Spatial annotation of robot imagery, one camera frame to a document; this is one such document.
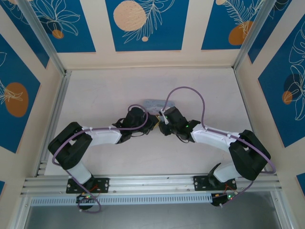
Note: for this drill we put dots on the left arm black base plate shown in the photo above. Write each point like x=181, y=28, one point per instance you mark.
x=102, y=184

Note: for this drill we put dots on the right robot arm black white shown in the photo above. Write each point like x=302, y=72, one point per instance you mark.
x=243, y=152

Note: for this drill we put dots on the aluminium side rail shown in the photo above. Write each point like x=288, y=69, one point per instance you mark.
x=59, y=100
x=247, y=107

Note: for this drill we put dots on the light blue pouch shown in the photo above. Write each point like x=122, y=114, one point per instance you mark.
x=156, y=104

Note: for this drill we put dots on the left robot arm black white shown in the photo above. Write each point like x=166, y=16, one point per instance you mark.
x=71, y=148

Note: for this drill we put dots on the aluminium cross rail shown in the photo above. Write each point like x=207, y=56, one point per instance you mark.
x=152, y=182

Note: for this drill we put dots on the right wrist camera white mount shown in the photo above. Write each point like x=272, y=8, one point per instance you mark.
x=165, y=118

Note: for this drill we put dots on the clear plastic rail strip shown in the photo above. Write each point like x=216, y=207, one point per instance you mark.
x=250, y=35

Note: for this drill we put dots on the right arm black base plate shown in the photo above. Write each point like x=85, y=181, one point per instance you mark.
x=201, y=183

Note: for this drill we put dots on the aluminium corner post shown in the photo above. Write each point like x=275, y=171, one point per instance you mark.
x=43, y=35

